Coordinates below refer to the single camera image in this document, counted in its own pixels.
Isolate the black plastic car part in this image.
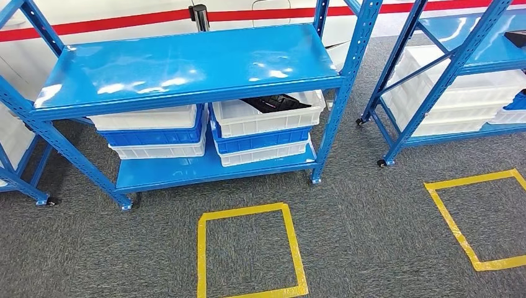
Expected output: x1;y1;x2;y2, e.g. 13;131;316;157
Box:
502;30;526;48
241;93;312;114

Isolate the blue plastic bin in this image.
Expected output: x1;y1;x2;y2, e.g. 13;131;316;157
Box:
96;104;207;148
208;104;313;155

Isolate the yellow floor tape square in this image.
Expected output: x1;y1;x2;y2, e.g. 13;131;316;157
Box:
196;202;310;298
423;168;526;273

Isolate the black topped stanchion post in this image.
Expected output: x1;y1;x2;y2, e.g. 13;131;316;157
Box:
188;3;211;33

